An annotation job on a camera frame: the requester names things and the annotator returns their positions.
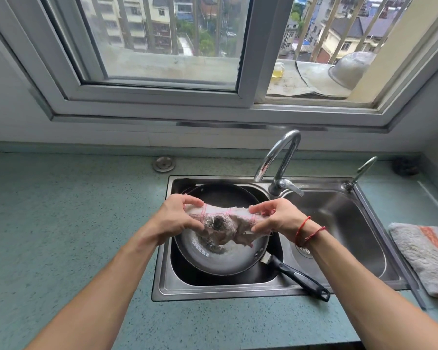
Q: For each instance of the person's right hand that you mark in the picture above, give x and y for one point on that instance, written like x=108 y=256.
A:
x=281 y=216

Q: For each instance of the stainless steel double sink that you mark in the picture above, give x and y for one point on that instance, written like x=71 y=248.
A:
x=277 y=236

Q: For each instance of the round metal countertop cap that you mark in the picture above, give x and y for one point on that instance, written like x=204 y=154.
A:
x=164 y=164

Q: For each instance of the white sliding window frame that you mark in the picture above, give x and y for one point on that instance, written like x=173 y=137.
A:
x=211 y=91

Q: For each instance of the upturned metal bowl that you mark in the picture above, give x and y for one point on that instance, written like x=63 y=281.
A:
x=350 y=69

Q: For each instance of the sink drain strainer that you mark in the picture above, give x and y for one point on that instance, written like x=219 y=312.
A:
x=304 y=249

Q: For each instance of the small chrome side tap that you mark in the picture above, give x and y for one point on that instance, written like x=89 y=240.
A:
x=359 y=173

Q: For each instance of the bottle of yellow liquid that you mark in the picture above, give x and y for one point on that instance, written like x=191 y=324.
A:
x=277 y=71

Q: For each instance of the white dishcloth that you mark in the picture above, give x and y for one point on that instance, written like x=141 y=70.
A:
x=224 y=224

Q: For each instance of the black frying pan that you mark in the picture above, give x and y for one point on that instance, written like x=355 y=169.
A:
x=226 y=247

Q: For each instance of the person's left forearm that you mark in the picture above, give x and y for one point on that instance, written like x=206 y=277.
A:
x=106 y=287

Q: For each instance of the grey orange folded towel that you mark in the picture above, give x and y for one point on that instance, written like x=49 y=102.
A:
x=423 y=256

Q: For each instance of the person's left thumb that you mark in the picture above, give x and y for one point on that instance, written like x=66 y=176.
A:
x=193 y=201

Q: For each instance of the dark scouring pad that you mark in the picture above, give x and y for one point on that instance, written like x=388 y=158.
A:
x=405 y=166

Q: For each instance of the person's right thumb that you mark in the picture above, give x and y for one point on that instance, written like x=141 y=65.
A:
x=260 y=208

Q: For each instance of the person's left hand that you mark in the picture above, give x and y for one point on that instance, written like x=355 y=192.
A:
x=173 y=216

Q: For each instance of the chrome gooseneck faucet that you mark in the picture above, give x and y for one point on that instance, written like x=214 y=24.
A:
x=279 y=163

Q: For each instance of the person's right forearm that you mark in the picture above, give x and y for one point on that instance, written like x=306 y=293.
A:
x=372 y=291

